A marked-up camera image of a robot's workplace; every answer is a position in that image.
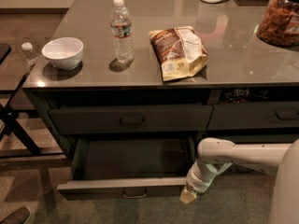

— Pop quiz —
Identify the grey cabinet island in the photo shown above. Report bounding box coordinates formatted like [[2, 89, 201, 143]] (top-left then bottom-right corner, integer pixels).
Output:
[[21, 0, 299, 201]]

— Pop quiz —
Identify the clear jar of snacks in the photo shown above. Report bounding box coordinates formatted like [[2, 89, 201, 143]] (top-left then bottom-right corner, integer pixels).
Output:
[[257, 0, 299, 47]]

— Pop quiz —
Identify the dark shoe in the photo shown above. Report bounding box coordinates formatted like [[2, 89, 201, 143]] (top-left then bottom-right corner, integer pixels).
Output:
[[0, 207, 31, 224]]

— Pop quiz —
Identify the clear plastic water bottle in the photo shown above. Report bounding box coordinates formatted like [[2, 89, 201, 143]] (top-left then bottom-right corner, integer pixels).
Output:
[[110, 0, 134, 63]]

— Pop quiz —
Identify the white ceramic bowl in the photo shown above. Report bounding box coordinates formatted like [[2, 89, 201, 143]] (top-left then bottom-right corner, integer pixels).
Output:
[[42, 37, 84, 70]]

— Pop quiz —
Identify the dark side table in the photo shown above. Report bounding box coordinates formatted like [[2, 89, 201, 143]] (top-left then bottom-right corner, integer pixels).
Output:
[[0, 42, 64, 159]]

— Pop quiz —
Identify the small bottle white cap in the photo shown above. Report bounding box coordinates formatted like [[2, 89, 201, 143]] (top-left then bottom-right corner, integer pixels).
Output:
[[21, 42, 39, 69]]

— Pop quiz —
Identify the brown yellow snack bag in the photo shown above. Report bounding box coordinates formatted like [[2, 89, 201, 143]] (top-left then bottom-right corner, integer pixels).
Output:
[[149, 26, 208, 81]]

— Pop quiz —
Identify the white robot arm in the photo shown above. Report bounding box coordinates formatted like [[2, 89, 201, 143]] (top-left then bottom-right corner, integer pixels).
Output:
[[180, 138, 299, 224]]

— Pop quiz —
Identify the dark snack packet in drawer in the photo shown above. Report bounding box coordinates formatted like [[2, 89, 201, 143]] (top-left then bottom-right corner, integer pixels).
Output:
[[222, 88, 269, 104]]

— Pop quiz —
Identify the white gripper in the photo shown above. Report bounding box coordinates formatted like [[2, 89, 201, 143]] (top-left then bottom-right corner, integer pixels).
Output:
[[179, 159, 231, 204]]

